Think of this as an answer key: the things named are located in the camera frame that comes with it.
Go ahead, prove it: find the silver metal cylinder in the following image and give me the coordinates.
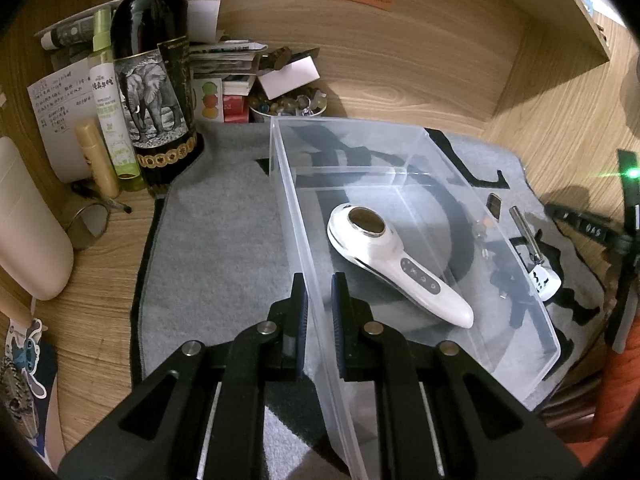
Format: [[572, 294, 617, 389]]
[[509, 206, 544, 264]]

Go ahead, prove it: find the dark elephant label wine bottle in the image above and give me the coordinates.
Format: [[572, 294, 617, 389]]
[[111, 0, 203, 196]]

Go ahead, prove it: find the cartoon sticker card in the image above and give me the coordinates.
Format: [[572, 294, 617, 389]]
[[1, 318, 65, 472]]

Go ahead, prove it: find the small tan tube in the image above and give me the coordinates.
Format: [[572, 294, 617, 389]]
[[75, 117, 120, 198]]

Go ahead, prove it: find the green white spray bottle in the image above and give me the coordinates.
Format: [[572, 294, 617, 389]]
[[89, 6, 145, 192]]

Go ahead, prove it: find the grey felt mat black pattern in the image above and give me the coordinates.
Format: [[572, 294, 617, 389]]
[[134, 119, 603, 479]]

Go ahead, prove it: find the white handwritten note paper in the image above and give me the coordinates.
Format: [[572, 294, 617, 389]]
[[27, 58, 96, 183]]

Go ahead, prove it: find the black pen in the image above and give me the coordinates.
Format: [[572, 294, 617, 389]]
[[70, 182, 132, 214]]

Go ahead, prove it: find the clear plastic storage bin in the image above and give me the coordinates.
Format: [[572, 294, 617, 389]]
[[268, 115, 562, 480]]

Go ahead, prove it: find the white handheld massager device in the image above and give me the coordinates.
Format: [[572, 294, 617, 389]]
[[326, 203, 474, 330]]

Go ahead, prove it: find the white travel plug adapter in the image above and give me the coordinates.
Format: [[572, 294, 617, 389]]
[[528, 254, 562, 302]]

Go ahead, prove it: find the small dark rectangular item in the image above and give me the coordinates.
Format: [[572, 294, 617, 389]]
[[486, 193, 502, 222]]

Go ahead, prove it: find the stack of books and papers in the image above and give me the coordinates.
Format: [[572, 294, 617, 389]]
[[190, 40, 268, 127]]

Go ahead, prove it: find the white bowl of trinkets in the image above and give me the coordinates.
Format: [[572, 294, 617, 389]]
[[247, 88, 328, 122]]

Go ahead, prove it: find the fruit picture white box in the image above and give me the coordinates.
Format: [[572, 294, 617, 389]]
[[192, 77, 224, 124]]

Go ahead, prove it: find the clear glass cup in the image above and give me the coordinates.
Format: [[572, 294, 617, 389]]
[[65, 202, 111, 252]]

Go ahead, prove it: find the cream white plastic jug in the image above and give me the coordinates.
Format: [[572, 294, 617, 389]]
[[1, 136, 74, 300]]

